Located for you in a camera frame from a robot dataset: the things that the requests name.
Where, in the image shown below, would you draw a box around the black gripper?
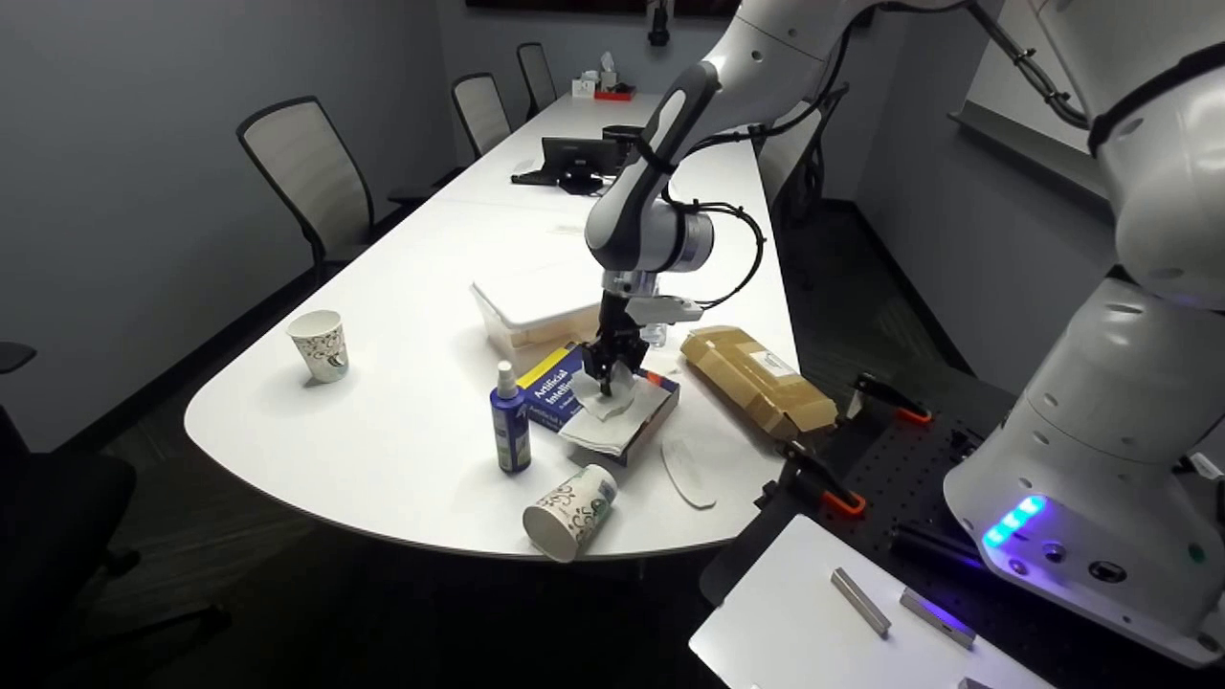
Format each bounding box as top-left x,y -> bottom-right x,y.
586,278 -> 650,401

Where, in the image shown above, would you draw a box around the blue book orange stripe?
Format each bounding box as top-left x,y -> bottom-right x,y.
516,342 -> 684,467

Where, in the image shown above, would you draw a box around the blue bottle white cap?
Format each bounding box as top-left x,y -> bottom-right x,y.
487,355 -> 535,478

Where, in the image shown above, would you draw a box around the patterned paper coffee cup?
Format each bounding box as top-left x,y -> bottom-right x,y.
516,461 -> 626,566

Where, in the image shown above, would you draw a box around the black conference phone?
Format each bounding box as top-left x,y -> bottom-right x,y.
508,134 -> 614,198

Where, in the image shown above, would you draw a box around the orange black clamp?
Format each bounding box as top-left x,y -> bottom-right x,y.
852,371 -> 938,429
776,438 -> 872,523

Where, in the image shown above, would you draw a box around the mesh back office chair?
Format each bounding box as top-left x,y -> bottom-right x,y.
450,70 -> 516,161
512,38 -> 563,114
233,92 -> 379,270

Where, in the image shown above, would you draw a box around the small white paper cup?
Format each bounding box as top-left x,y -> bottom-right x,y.
286,306 -> 353,389

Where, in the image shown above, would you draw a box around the white board sheet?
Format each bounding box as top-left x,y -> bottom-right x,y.
684,508 -> 1065,689

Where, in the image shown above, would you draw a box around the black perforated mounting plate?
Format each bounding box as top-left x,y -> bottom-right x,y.
751,393 -> 1025,577

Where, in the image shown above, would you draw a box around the grey metal bar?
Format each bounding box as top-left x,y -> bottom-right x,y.
896,587 -> 982,656
829,564 -> 896,643

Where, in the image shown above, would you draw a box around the black office chair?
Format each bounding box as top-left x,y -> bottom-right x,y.
0,342 -> 233,656

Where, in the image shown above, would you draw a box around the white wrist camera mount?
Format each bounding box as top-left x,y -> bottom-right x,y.
637,287 -> 710,342

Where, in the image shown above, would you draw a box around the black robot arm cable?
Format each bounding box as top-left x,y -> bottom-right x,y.
664,0 -> 1104,319

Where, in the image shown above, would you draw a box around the wall whiteboard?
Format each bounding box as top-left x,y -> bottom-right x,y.
948,0 -> 1118,202

